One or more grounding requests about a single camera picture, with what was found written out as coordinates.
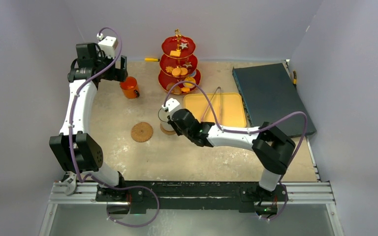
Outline yellow serving tray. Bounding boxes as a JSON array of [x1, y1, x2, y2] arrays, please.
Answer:
[[183, 92, 247, 128]]

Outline white ribbed mug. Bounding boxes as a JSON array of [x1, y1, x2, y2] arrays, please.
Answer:
[[157, 108, 173, 131]]

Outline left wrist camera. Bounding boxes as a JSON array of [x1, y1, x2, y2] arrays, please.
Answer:
[[96, 33, 119, 59]]

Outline yellow screwdriver by wall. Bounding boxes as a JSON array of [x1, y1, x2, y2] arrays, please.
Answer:
[[144, 58, 160, 62]]

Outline orange mug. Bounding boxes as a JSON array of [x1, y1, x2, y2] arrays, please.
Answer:
[[120, 76, 140, 99]]

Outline orange fish shaped cookie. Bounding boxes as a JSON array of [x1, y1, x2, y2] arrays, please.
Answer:
[[181, 87, 191, 93]]

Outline yellow handled screwdriver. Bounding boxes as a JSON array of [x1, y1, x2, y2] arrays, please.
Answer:
[[292, 71, 297, 88]]

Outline black base frame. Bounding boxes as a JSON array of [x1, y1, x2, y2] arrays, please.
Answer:
[[95, 180, 288, 214]]

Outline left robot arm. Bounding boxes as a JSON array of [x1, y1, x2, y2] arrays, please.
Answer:
[[49, 39, 128, 201]]

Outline round orange cookie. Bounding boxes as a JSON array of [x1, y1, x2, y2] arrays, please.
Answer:
[[179, 67, 188, 76], [171, 67, 180, 77]]

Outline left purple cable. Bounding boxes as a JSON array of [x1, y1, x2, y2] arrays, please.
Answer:
[[68, 27, 160, 229]]

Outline yellow iced donut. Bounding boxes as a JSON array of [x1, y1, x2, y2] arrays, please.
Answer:
[[183, 76, 196, 89]]

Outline white star cookie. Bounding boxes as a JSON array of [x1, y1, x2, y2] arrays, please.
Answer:
[[179, 42, 189, 50]]

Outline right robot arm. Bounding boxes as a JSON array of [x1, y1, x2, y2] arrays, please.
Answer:
[[167, 109, 296, 200]]

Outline purple cable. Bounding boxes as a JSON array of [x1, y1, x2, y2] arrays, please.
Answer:
[[162, 81, 308, 222], [68, 27, 160, 229]]

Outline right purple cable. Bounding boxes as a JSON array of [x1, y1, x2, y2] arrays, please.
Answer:
[[162, 81, 308, 222]]

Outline square cracker biscuit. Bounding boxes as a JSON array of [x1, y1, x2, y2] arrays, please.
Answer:
[[169, 50, 181, 58]]

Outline red three-tier cake stand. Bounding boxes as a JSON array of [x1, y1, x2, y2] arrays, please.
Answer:
[[158, 29, 201, 95]]

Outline silver wrench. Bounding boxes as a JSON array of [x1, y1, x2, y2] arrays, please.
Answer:
[[63, 172, 77, 196]]

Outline flower shaped cookie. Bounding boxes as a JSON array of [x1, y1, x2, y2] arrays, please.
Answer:
[[165, 66, 174, 73]]

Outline brown star cookie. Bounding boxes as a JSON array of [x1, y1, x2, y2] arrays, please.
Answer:
[[183, 61, 192, 69]]

